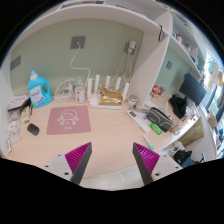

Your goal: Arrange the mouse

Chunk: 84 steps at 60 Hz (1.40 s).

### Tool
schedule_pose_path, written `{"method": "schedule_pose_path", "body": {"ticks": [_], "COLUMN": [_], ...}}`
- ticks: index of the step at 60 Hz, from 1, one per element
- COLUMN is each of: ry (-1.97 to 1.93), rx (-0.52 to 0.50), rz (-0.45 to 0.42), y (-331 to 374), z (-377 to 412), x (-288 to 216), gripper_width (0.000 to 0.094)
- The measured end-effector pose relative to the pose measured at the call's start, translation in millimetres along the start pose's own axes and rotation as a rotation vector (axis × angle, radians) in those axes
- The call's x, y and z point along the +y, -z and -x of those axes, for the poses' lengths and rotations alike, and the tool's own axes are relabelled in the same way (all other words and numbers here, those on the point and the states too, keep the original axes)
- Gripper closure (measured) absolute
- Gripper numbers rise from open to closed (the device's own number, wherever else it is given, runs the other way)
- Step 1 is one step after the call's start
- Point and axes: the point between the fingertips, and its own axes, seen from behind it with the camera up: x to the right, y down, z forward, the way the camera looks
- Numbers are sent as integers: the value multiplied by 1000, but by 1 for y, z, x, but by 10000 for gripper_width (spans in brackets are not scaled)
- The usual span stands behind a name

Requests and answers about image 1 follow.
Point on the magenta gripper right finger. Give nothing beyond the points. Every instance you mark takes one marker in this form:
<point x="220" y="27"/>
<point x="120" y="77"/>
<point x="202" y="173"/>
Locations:
<point x="146" y="160"/>

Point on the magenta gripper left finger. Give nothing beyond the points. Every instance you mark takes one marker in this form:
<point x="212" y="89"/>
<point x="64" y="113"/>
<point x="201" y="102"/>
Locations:
<point x="77" y="160"/>

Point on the pink mouse pad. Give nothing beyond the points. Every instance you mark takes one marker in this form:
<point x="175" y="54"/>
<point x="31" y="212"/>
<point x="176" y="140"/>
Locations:
<point x="68" y="120"/>

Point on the black computer mouse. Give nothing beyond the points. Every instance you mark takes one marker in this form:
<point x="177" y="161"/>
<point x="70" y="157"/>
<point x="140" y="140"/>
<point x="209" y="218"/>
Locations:
<point x="33" y="129"/>

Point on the black computer monitor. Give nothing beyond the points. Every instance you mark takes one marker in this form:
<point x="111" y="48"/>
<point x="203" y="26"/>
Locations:
<point x="192" y="89"/>

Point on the white tube with green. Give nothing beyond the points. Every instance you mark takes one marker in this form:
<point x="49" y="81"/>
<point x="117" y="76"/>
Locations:
<point x="148" y="143"/>

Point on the green small box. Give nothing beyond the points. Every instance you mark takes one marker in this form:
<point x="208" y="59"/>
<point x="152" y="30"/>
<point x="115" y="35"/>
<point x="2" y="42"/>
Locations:
<point x="156" y="128"/>

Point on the grey zip pouch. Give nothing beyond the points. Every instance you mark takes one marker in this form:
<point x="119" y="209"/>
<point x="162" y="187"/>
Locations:
<point x="160" y="119"/>

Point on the white remote control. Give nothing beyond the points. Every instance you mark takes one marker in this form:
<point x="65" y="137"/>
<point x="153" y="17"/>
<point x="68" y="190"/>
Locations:
<point x="138" y="121"/>

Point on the small grey tin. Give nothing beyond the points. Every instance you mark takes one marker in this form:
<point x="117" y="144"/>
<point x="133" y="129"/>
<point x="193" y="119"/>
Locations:
<point x="132" y="101"/>

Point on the black bag on desk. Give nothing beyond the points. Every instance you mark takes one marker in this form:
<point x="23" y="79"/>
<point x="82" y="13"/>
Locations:
<point x="178" y="105"/>

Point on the white wifi router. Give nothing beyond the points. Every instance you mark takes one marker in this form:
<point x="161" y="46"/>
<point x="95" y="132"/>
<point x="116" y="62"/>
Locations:
<point x="93" y="92"/>

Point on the white can with label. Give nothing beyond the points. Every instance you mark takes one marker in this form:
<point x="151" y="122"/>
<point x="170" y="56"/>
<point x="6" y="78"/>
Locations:
<point x="80" y="94"/>

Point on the gold foil bag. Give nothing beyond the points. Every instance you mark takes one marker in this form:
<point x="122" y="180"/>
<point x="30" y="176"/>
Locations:
<point x="111" y="98"/>

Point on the clear glass jar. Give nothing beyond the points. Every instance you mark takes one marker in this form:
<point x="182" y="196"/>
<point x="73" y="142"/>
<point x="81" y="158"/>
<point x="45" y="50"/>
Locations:
<point x="79" y="82"/>

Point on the stack of papers and snacks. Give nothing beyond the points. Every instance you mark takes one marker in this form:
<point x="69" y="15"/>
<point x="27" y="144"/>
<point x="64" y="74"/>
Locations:
<point x="16" y="105"/>

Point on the blue detergent bottle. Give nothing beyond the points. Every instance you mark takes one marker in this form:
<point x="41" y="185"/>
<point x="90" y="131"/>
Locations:
<point x="39" y="90"/>

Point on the white wall power adapter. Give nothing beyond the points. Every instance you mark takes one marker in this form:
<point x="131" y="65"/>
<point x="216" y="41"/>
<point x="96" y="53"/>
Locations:
<point x="130" y="47"/>

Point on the grey wall socket plate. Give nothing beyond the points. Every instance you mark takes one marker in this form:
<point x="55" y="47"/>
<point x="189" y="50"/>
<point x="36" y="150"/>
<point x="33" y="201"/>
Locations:
<point x="77" y="42"/>

